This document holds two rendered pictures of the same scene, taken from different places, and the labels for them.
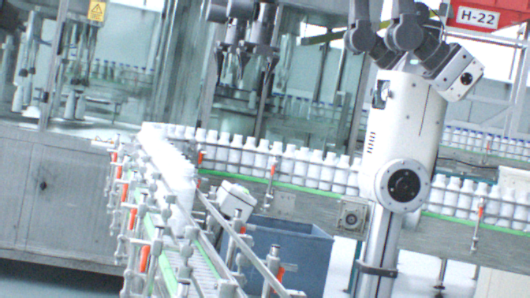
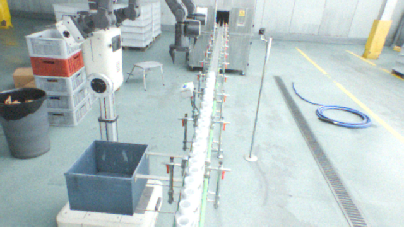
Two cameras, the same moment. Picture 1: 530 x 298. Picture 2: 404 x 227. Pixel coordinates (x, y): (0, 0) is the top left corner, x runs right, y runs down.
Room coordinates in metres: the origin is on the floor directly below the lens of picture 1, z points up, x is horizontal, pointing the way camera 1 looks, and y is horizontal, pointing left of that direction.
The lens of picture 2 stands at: (4.53, 0.62, 1.77)
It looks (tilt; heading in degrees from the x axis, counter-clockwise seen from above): 25 degrees down; 194
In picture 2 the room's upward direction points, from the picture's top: 4 degrees clockwise
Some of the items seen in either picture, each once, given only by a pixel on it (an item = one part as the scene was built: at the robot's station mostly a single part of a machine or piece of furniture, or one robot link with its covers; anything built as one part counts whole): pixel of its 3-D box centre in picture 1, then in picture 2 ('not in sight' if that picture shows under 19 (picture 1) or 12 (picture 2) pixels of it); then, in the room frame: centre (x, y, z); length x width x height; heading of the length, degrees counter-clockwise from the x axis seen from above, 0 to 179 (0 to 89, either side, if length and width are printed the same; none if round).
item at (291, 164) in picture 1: (288, 163); not in sight; (4.60, -0.11, 1.08); 0.06 x 0.06 x 0.17
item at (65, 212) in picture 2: not in sight; (116, 198); (3.04, -0.37, 0.24); 0.68 x 0.53 x 0.41; 101
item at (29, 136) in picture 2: not in sight; (26, 123); (2.41, -1.77, 0.32); 0.45 x 0.45 x 0.64
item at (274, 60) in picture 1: (263, 65); not in sight; (2.73, 0.04, 1.44); 0.07 x 0.07 x 0.09; 10
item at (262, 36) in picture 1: (261, 37); not in sight; (2.72, 0.06, 1.51); 0.10 x 0.07 x 0.07; 100
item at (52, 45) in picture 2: not in sight; (57, 43); (1.57, -1.97, 1.00); 0.61 x 0.41 x 0.22; 18
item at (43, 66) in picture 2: not in sight; (60, 60); (1.57, -1.98, 0.78); 0.61 x 0.41 x 0.22; 17
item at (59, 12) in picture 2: not in sight; (84, 23); (-2.93, -4.88, 0.50); 1.23 x 1.05 x 1.00; 9
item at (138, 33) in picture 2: not in sight; (130, 25); (-3.08, -3.50, 0.59); 1.24 x 1.03 x 1.17; 13
